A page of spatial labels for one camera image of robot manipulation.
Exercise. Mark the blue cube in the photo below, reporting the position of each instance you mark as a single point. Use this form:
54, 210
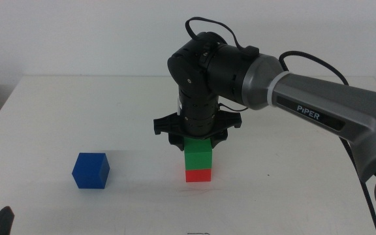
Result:
90, 171

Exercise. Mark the red cube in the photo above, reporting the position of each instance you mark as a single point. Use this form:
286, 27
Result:
197, 175

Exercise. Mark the right black and grey arm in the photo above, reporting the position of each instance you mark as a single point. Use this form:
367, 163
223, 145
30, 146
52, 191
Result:
305, 94

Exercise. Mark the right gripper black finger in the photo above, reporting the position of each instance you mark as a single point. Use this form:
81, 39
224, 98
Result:
218, 138
176, 142

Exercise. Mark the green cube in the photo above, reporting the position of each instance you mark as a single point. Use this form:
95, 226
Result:
197, 155

